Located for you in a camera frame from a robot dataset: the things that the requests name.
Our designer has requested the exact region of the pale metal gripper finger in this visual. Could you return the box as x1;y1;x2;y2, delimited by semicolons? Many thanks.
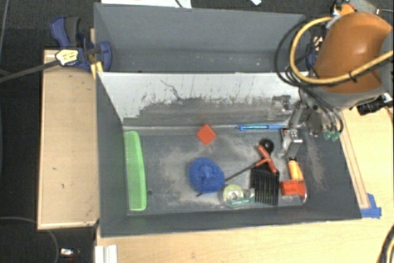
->
267;95;292;121
278;128;304;160

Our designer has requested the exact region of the black ball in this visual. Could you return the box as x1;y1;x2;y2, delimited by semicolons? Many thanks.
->
259;138;275;153

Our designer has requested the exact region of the blue pen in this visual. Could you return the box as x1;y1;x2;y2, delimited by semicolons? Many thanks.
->
236;123;284;132

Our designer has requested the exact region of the orange and red hand tool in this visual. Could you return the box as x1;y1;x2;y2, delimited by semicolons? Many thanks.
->
278;156;308;204

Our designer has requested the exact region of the black wide-tooth comb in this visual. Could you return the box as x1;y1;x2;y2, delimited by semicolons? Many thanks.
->
249;167;281;207

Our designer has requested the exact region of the clear green tape dispenser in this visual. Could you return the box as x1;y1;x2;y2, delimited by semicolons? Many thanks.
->
222;184;256;209

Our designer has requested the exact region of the red square block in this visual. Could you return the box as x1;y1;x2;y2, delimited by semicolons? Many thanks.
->
196;123;217;146

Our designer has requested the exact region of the blue mesh scrubber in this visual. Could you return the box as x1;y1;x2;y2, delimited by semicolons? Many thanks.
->
188;157;226;194

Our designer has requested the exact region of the grey metal bin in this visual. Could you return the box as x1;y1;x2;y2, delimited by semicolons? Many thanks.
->
92;2;363;238

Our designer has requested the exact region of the green comb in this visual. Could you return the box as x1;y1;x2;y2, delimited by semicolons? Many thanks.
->
123;130;148;212

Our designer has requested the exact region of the pale wood board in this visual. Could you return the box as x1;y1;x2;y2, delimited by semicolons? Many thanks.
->
36;49;101;230

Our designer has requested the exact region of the red T-handle hex key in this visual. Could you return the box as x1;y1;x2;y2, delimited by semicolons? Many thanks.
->
196;144;279;198

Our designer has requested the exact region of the black cylinder on white bracket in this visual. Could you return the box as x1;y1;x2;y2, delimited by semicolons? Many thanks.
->
356;92;393;116

